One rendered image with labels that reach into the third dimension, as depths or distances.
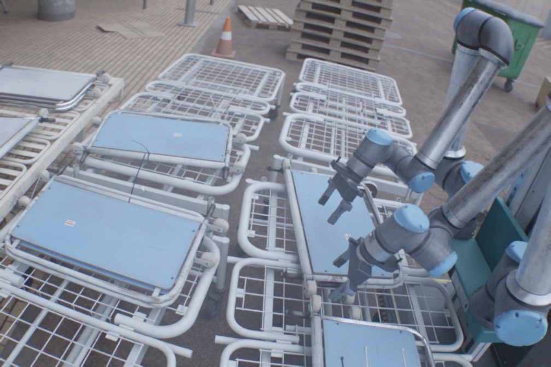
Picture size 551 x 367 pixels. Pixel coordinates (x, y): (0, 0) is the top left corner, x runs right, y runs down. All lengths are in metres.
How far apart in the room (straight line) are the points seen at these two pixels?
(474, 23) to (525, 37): 6.20
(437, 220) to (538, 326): 0.42
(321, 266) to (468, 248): 0.59
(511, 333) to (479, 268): 0.50
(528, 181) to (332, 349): 0.92
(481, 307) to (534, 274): 0.35
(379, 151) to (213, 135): 1.11
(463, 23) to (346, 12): 4.15
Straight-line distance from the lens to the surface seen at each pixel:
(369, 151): 1.48
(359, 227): 1.90
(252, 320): 2.13
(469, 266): 1.67
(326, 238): 1.77
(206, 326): 2.07
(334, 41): 5.76
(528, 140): 1.14
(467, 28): 1.57
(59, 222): 1.75
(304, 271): 1.59
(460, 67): 1.61
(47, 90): 2.68
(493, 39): 1.48
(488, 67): 1.47
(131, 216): 1.72
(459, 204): 1.22
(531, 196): 1.70
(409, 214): 1.11
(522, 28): 7.59
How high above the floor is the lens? 1.66
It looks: 32 degrees down
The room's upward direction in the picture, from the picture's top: 13 degrees clockwise
